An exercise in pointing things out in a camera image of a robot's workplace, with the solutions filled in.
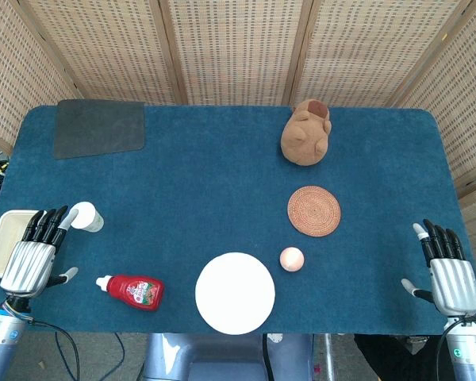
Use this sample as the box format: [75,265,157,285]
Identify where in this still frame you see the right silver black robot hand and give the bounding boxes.
[401,218,476,318]

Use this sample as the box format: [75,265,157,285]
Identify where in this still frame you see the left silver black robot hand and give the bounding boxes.
[0,205,79,298]

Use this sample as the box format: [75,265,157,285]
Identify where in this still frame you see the small white paper cup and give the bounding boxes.
[69,201,105,233]

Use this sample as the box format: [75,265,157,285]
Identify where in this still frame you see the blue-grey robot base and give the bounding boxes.
[141,333,315,381]

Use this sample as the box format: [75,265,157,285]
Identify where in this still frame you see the cream rectangular tray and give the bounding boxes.
[0,210,41,279]

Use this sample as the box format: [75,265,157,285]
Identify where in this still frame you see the round woven coaster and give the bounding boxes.
[287,185,342,238]

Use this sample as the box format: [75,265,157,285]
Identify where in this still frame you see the black trousers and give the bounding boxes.
[353,334,450,381]

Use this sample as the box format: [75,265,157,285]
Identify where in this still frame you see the red ketchup bottle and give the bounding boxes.
[95,274,166,313]

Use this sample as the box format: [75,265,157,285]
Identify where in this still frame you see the dark grey mat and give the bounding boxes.
[53,98,146,160]

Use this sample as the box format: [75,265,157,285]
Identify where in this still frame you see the peach-coloured ball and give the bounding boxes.
[279,246,305,272]

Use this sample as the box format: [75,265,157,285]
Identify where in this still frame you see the blue table cloth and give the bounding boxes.
[0,103,476,336]

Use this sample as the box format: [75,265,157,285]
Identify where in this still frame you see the brown plush toy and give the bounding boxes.
[280,99,333,167]

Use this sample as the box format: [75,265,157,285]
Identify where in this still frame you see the white paper plate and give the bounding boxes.
[194,252,277,336]

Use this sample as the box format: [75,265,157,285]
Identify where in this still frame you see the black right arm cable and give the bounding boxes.
[437,314,476,381]

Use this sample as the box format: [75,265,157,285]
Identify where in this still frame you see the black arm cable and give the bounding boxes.
[26,318,81,381]
[437,314,476,381]

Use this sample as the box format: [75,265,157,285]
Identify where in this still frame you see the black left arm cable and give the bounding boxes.
[26,318,81,381]

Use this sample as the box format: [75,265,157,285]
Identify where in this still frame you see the blue floor cable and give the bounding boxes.
[54,332,126,381]

